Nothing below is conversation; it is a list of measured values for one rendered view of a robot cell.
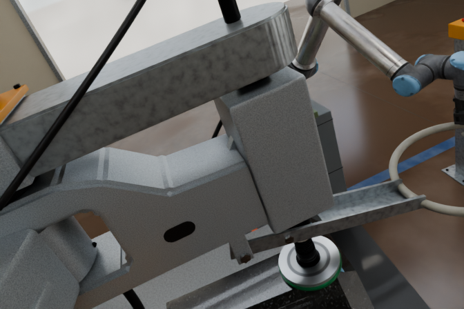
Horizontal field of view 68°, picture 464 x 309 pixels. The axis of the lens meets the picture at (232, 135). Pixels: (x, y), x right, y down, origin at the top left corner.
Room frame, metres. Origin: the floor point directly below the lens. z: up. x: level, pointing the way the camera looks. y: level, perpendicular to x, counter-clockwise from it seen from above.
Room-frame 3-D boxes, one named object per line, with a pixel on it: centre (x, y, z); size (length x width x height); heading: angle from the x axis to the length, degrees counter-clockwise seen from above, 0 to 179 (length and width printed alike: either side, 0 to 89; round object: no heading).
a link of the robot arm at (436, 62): (1.18, -0.83, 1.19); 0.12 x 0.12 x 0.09; 21
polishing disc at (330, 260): (0.83, -0.10, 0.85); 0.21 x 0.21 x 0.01
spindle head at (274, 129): (0.82, -0.02, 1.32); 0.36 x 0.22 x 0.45; 97
